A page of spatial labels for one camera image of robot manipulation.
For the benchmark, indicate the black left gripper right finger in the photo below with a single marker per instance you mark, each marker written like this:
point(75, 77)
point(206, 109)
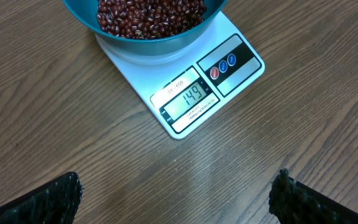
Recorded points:
point(295, 203)

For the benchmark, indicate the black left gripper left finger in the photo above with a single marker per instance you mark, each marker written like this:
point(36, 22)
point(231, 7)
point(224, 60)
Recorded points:
point(55, 202)

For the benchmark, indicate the white digital kitchen scale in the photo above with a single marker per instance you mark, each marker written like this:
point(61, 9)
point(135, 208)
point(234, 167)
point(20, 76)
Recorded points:
point(183, 89)

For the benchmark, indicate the teal blue bowl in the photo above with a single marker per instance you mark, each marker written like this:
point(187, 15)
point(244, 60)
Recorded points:
point(85, 11)

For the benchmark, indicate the red beans in bowl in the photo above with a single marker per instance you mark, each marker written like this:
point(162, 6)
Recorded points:
point(149, 19)

